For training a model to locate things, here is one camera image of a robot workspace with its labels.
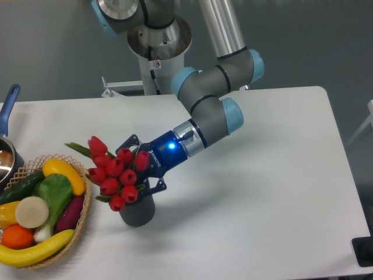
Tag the beige round slice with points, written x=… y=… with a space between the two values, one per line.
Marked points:
x=31 y=212

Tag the yellow banana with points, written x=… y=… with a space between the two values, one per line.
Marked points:
x=35 y=254

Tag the blue handled saucepan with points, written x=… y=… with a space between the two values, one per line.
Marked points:
x=11 y=161

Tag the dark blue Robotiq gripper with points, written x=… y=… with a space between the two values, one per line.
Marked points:
x=165 y=152

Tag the dark green cucumber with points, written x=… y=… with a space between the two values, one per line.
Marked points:
x=23 y=188

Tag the white frame at right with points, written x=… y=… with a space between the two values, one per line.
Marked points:
x=364 y=128

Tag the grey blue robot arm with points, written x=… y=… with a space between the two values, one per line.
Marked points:
x=159 y=38

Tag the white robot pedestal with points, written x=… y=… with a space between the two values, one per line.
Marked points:
x=165 y=78

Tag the green bok choy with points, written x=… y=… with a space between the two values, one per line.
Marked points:
x=56 y=191

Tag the yellow bell pepper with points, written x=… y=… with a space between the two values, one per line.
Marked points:
x=7 y=214

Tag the black device at edge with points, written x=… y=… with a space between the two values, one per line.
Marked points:
x=363 y=250

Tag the yellow squash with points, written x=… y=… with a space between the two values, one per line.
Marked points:
x=57 y=166

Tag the red tulip bouquet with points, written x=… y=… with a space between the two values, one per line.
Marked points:
x=117 y=175

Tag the woven wicker basket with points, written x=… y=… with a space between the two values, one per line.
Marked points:
x=36 y=165

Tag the orange fruit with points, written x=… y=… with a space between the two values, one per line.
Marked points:
x=17 y=237

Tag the dark grey ribbed vase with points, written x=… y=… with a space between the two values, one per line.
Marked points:
x=139 y=213

